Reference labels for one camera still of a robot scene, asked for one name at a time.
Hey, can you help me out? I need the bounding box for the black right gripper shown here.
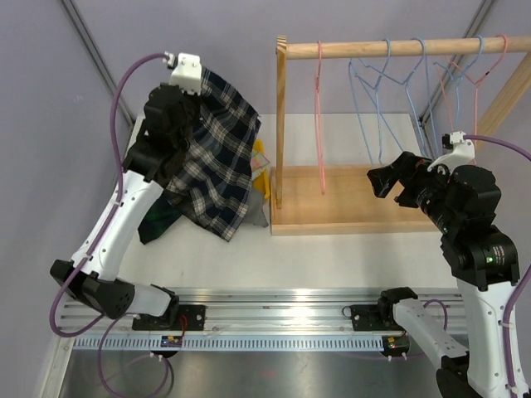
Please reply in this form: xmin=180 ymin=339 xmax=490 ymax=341
xmin=368 ymin=150 xmax=459 ymax=231

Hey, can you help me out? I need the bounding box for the navy white plaid skirt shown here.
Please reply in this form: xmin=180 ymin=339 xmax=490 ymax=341
xmin=166 ymin=69 xmax=261 ymax=241

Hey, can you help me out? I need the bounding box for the dark green plaid skirt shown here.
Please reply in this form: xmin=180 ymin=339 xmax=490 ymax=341
xmin=137 ymin=194 xmax=183 ymax=245

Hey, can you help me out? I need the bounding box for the blue wire hanger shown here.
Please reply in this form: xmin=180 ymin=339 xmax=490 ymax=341
xmin=403 ymin=37 xmax=439 ymax=158
xmin=348 ymin=38 xmax=403 ymax=165
xmin=433 ymin=34 xmax=488 ymax=131

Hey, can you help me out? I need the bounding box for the pink wire hanger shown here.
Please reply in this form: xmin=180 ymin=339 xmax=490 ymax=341
xmin=314 ymin=41 xmax=326 ymax=195
xmin=433 ymin=34 xmax=510 ymax=134

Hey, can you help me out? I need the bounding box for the grey pleated skirt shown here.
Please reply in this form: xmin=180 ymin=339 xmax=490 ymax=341
xmin=243 ymin=187 xmax=269 ymax=228

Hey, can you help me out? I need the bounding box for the pastel floral garment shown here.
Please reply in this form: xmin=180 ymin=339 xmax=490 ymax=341
xmin=251 ymin=151 xmax=270 ymax=179

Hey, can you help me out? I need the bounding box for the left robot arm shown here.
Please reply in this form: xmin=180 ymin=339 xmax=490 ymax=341
xmin=50 ymin=82 xmax=202 ymax=329

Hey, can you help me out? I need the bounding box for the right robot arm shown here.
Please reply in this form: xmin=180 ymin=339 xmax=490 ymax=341
xmin=367 ymin=152 xmax=530 ymax=397

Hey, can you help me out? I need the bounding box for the yellow plastic tray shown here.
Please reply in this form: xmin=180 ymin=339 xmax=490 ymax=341
xmin=251 ymin=138 xmax=270 ymax=201

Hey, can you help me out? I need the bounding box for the wooden clothes rack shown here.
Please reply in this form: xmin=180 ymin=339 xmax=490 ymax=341
xmin=270 ymin=35 xmax=530 ymax=235

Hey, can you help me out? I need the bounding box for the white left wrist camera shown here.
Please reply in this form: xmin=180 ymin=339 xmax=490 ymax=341
xmin=163 ymin=52 xmax=202 ymax=96

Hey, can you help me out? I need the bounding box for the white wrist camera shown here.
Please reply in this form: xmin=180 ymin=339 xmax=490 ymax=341
xmin=427 ymin=131 xmax=475 ymax=175
xmin=163 ymin=52 xmax=202 ymax=96

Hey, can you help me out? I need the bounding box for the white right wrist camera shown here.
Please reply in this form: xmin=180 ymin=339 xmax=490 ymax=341
xmin=427 ymin=131 xmax=475 ymax=175

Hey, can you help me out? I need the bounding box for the aluminium mounting rail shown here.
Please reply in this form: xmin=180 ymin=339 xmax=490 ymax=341
xmin=56 ymin=285 xmax=470 ymax=353

